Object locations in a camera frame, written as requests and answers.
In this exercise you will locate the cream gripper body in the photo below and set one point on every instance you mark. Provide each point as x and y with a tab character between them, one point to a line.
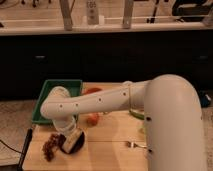
74	136

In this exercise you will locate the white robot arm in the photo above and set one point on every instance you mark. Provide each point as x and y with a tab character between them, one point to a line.
173	118

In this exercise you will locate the purple bowl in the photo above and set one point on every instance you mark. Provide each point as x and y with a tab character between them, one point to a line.
79	144

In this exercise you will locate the orange bowl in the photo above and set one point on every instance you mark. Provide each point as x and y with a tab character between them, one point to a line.
92	90

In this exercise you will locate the bunch of red grapes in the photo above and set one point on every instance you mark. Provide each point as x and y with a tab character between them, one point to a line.
50	146

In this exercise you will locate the orange fruit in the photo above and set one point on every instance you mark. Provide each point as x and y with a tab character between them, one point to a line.
93	119

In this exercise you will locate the green plastic tray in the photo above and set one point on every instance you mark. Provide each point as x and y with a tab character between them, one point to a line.
74	86

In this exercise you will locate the metal fork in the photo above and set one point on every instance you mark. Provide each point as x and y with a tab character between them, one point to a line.
134	145

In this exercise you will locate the blue device on floor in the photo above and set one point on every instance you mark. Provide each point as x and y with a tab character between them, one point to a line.
205	100

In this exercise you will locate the wooden post right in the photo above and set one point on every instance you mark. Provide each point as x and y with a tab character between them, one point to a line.
127	17

